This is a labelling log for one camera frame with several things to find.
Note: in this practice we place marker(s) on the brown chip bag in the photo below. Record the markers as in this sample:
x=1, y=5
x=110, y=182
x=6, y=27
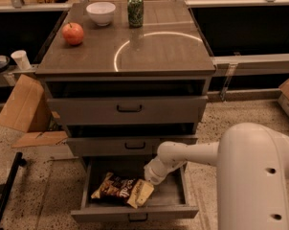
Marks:
x=131, y=191

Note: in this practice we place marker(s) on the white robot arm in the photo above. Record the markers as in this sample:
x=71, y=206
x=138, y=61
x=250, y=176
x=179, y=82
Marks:
x=252, y=166

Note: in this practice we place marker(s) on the top grey drawer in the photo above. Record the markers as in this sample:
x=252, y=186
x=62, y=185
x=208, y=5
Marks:
x=128, y=111

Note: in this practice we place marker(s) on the grey drawer cabinet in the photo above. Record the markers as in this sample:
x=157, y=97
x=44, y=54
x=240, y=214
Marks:
x=166, y=57

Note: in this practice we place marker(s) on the middle grey drawer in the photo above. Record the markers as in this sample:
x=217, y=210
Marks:
x=111, y=146

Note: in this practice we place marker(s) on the red apple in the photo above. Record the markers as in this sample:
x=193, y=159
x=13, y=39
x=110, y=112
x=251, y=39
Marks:
x=72, y=33

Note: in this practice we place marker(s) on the white bowl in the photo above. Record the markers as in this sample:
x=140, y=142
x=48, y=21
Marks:
x=101, y=13

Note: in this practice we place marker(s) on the green soda can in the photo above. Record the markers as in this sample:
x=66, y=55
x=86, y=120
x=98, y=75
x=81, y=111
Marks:
x=135, y=11

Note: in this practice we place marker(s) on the flat cardboard flap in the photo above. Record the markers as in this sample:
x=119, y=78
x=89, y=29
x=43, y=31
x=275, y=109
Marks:
x=36, y=139

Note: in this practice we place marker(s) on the brown cardboard box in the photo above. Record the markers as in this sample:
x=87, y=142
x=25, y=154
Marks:
x=26, y=109

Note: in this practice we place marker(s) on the white paper cup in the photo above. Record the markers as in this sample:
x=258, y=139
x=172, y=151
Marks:
x=21, y=59

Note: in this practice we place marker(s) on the black metal bar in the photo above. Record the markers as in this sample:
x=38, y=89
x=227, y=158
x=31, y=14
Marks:
x=5, y=189

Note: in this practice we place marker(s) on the clear plastic bracket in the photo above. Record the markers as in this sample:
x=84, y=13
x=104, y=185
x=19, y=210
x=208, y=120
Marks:
x=228, y=77

